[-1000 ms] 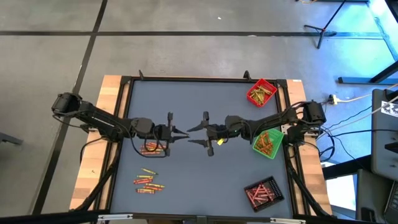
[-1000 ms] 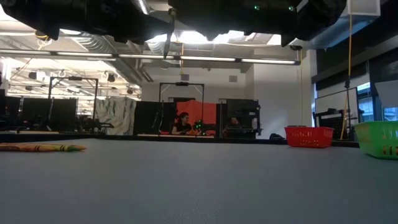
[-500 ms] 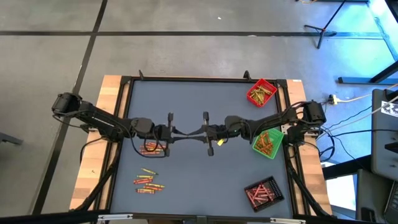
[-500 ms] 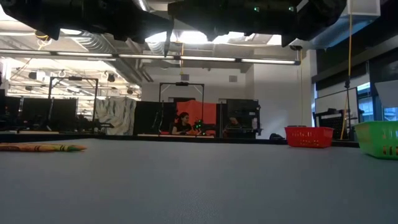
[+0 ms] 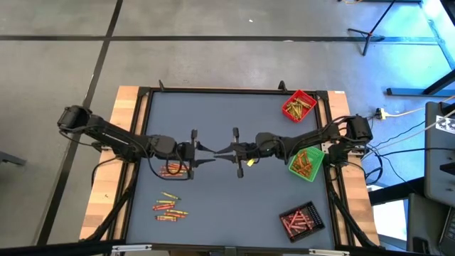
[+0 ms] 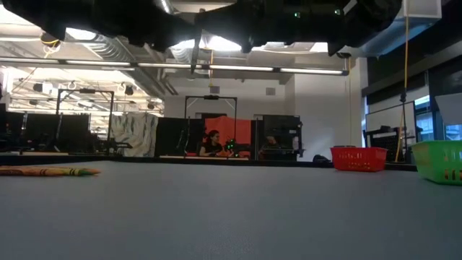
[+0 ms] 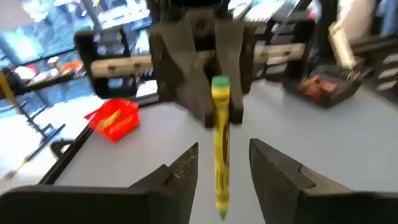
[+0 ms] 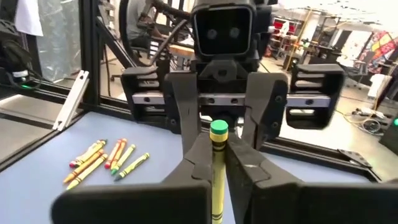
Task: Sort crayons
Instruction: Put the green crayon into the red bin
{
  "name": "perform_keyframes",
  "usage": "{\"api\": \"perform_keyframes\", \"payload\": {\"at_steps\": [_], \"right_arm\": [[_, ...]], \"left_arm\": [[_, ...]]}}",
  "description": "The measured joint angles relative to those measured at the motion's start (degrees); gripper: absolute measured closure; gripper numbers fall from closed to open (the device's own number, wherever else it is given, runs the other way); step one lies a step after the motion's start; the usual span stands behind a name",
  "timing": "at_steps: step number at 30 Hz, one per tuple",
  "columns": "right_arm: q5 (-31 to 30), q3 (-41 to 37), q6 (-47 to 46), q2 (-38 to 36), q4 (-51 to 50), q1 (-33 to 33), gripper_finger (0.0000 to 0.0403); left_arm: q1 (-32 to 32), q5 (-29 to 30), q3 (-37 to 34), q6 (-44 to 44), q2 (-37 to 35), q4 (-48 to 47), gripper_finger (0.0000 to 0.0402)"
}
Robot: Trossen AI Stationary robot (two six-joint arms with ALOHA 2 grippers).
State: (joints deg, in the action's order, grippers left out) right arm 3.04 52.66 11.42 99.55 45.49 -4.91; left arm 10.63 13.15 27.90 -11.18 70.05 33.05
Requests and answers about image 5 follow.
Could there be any black tripod stand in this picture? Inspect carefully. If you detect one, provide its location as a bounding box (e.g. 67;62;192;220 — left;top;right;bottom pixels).
347;0;396;57

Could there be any grey equipment cabinet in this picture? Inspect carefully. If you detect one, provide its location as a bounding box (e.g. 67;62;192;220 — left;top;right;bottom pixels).
424;101;455;208

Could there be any black floor beam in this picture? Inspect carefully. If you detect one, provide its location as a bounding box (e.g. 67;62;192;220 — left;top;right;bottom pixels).
368;176;427;206

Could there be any black floor cable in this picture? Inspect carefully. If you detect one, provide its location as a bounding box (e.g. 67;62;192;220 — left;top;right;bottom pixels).
376;146;455;157

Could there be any white fiducial marker sheet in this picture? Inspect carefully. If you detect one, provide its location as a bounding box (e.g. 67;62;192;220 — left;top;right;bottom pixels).
435;114;455;135

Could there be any metal rig base frame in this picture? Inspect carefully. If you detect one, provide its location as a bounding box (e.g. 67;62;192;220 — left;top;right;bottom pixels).
386;0;455;97

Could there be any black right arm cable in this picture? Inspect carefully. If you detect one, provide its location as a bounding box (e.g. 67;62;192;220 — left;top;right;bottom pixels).
282;137;303;166

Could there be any black table frame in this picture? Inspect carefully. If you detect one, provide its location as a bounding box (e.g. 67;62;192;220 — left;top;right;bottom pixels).
81;85;380;256

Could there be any black base cable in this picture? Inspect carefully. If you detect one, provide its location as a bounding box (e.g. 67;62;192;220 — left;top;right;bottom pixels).
91;156;120;188

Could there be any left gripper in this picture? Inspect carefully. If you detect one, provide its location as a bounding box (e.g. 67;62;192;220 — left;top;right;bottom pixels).
151;129;217;181

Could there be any grey table mat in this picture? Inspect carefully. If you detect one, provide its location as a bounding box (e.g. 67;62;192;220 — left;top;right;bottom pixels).
127;92;335;248

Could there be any red plastic basket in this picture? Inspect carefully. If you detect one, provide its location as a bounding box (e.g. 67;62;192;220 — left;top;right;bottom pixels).
282;89;318;124

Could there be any green plastic basket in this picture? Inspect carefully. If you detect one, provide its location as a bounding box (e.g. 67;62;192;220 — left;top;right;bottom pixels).
287;145;325;183

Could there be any black plastic basket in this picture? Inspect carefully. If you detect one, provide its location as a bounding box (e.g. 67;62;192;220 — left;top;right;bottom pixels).
279;201;326;244

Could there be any grey equipment box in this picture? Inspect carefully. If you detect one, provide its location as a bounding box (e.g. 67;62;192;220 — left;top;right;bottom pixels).
406;193;455;256

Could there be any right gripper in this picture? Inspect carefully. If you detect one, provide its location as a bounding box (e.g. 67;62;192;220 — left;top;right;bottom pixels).
214;127;285;178

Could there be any grey metal foot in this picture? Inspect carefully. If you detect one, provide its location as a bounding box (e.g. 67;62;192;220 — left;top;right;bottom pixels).
0;151;26;167

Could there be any white power cable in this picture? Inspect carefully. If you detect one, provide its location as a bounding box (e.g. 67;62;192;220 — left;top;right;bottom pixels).
385;95;455;118

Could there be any silver aluminium bracket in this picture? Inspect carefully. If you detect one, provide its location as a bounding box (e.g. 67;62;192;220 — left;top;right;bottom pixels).
308;248;351;256
111;244;153;254

